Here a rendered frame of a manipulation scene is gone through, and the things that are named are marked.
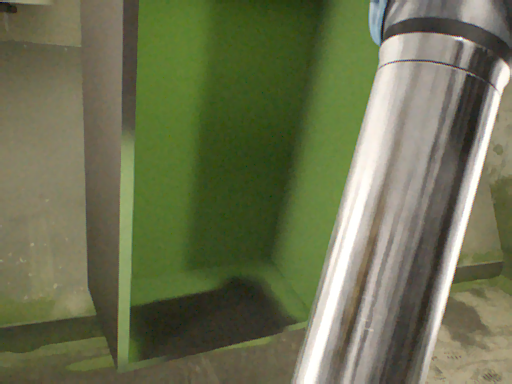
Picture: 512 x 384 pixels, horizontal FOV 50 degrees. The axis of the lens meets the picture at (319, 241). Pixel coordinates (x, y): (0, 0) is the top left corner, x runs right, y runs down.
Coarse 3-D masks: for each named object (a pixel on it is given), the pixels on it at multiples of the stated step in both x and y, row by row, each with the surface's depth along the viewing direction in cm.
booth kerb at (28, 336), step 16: (464, 272) 296; (480, 272) 302; (496, 272) 308; (48, 320) 202; (64, 320) 205; (80, 320) 208; (96, 320) 211; (0, 336) 196; (16, 336) 199; (32, 336) 202; (48, 336) 204; (64, 336) 207; (80, 336) 210; (96, 336) 213; (16, 352) 201
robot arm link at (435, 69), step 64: (384, 0) 46; (448, 0) 42; (384, 64) 46; (448, 64) 42; (384, 128) 43; (448, 128) 42; (384, 192) 42; (448, 192) 42; (384, 256) 42; (448, 256) 43; (320, 320) 44; (384, 320) 41
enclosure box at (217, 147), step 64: (128, 0) 88; (192, 0) 127; (256, 0) 134; (320, 0) 143; (128, 64) 93; (192, 64) 135; (256, 64) 144; (320, 64) 147; (128, 128) 100; (192, 128) 145; (256, 128) 156; (320, 128) 151; (128, 192) 107; (192, 192) 157; (256, 192) 169; (320, 192) 156; (128, 256) 116; (192, 256) 171; (256, 256) 185; (320, 256) 160; (128, 320) 126; (192, 320) 155; (256, 320) 161
